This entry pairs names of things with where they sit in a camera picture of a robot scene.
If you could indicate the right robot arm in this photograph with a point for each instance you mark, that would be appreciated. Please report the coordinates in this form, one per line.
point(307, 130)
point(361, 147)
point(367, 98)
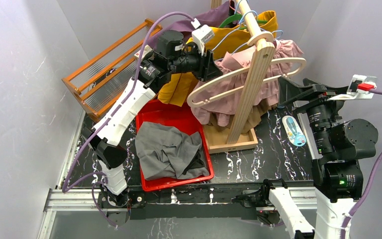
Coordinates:
point(337, 177)

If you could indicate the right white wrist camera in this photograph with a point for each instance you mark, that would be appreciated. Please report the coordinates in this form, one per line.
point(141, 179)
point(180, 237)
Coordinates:
point(358, 89)

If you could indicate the blue wire hanger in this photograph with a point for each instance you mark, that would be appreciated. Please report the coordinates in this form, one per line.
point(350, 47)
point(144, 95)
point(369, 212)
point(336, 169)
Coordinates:
point(234, 39)

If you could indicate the grey pleated skirt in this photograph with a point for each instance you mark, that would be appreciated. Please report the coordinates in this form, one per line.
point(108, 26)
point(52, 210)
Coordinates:
point(166, 152)

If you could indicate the khaki tan garment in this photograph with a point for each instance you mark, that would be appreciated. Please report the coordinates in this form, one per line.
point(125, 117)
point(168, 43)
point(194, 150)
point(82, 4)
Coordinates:
point(250, 118)

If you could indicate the mustard yellow garment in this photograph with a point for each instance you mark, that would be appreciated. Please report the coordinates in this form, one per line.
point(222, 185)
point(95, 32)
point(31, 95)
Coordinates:
point(177, 90)

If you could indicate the green hanger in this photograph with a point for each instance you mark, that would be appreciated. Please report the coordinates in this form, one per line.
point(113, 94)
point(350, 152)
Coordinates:
point(233, 21)

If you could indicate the pink ruffled garment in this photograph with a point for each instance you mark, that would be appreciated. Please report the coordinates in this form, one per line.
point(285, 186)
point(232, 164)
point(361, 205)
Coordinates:
point(229, 104)

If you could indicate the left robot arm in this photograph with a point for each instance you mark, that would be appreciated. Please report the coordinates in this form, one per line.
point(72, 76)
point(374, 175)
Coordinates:
point(170, 56)

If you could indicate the wooden clothes rack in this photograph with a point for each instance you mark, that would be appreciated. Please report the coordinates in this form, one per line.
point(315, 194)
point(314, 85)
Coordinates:
point(232, 139)

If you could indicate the red plastic tray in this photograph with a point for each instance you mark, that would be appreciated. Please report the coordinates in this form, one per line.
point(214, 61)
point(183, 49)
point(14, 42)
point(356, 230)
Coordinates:
point(183, 120)

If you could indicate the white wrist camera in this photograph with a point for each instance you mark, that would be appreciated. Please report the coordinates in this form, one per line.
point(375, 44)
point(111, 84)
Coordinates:
point(358, 89)
point(201, 35)

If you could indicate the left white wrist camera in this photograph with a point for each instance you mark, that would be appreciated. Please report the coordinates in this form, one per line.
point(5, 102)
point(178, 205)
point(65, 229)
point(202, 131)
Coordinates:
point(201, 35)

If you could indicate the orange wooden shoe rack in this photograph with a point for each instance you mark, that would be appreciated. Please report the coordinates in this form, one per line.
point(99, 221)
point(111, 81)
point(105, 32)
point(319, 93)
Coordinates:
point(97, 84)

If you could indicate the black metal base frame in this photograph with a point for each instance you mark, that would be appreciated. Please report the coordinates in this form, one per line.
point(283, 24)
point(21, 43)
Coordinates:
point(209, 200)

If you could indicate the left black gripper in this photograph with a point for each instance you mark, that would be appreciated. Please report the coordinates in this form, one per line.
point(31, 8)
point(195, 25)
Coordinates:
point(206, 64)

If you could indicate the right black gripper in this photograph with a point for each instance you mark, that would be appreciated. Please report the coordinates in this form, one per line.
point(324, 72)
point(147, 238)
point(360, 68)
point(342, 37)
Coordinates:
point(315, 92)

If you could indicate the beige plastic hanger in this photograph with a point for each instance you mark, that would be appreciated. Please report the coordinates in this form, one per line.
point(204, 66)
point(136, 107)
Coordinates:
point(294, 60)

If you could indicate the purple garment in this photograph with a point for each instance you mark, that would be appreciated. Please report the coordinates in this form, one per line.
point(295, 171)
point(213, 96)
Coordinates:
point(212, 18)

